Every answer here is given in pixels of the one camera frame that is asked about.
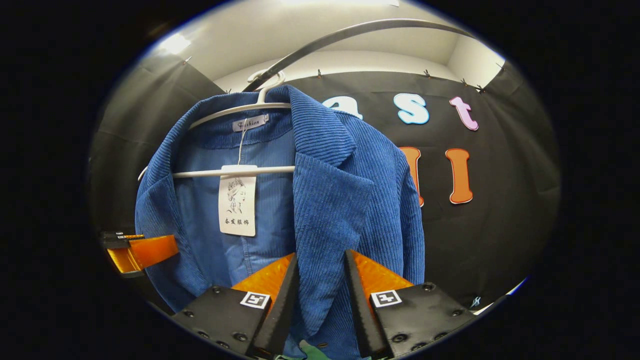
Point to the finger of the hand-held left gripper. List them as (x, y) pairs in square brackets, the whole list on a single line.
[(150, 250)]

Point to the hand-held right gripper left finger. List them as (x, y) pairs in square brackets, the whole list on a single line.
[(280, 310)]

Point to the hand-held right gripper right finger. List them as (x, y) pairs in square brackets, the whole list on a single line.
[(361, 310)]

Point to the white plastic hanger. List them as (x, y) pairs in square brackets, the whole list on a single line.
[(235, 172)]

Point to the black clothes rack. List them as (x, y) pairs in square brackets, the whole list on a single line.
[(350, 30)]

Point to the white paper garment tag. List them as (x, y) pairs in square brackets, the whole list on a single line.
[(237, 200)]

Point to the black backdrop cloth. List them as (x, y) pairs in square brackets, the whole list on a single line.
[(500, 225)]

